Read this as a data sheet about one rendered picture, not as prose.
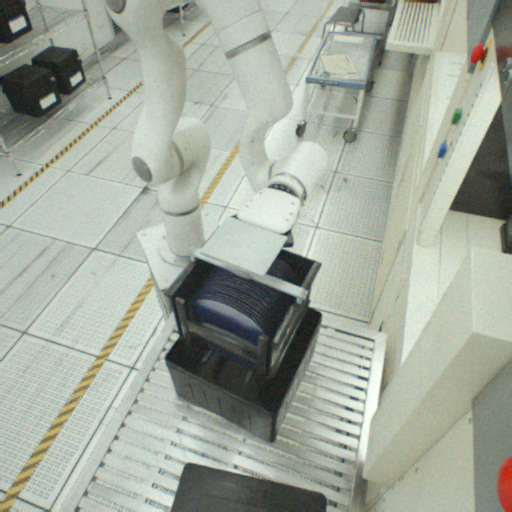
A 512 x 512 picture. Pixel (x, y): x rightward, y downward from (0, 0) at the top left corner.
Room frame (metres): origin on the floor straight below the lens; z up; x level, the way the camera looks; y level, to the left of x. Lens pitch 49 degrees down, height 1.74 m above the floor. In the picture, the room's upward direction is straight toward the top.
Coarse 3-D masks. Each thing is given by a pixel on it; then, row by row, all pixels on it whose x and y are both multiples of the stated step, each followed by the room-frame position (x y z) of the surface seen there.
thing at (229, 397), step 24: (312, 312) 0.56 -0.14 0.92; (312, 336) 0.48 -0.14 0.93; (168, 360) 0.44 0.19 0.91; (192, 360) 0.50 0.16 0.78; (216, 360) 0.51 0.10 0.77; (288, 360) 0.51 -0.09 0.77; (192, 384) 0.39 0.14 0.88; (216, 384) 0.37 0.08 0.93; (240, 384) 0.44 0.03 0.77; (288, 384) 0.44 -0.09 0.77; (216, 408) 0.37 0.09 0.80; (240, 408) 0.34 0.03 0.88; (264, 408) 0.38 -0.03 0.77; (288, 408) 0.38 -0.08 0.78; (264, 432) 0.31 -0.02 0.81
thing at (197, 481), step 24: (192, 480) 0.20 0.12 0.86; (216, 480) 0.20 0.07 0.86; (240, 480) 0.20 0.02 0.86; (264, 480) 0.20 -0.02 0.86; (192, 504) 0.16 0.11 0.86; (216, 504) 0.16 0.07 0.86; (240, 504) 0.16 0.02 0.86; (264, 504) 0.16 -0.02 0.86; (288, 504) 0.16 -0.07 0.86; (312, 504) 0.16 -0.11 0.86
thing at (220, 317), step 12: (204, 300) 0.44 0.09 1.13; (192, 312) 0.45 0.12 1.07; (204, 312) 0.44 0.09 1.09; (216, 312) 0.43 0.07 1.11; (228, 312) 0.42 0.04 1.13; (204, 324) 0.44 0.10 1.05; (216, 324) 0.43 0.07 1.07; (228, 324) 0.42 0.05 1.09; (240, 324) 0.40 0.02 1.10; (252, 324) 0.39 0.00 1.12; (240, 336) 0.41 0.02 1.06; (252, 336) 0.39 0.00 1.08; (216, 348) 0.43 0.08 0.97; (240, 360) 0.41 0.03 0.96
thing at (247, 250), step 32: (224, 224) 0.53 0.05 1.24; (192, 256) 0.53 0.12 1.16; (224, 256) 0.45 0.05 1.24; (256, 256) 0.45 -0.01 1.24; (288, 256) 0.55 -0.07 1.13; (192, 288) 0.50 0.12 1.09; (288, 288) 0.44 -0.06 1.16; (192, 320) 0.43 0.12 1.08; (288, 320) 0.39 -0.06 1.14; (192, 352) 0.43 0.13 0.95; (256, 352) 0.36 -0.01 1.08; (256, 384) 0.36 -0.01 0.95
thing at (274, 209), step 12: (264, 192) 0.62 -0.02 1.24; (276, 192) 0.61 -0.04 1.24; (288, 192) 0.61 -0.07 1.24; (252, 204) 0.58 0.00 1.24; (264, 204) 0.58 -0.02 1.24; (276, 204) 0.58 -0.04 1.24; (288, 204) 0.58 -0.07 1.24; (300, 204) 0.60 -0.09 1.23; (240, 216) 0.55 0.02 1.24; (252, 216) 0.55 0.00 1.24; (264, 216) 0.55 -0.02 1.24; (276, 216) 0.55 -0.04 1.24; (288, 216) 0.55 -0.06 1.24; (264, 228) 0.53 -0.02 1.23; (276, 228) 0.52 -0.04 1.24; (288, 228) 0.53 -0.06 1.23
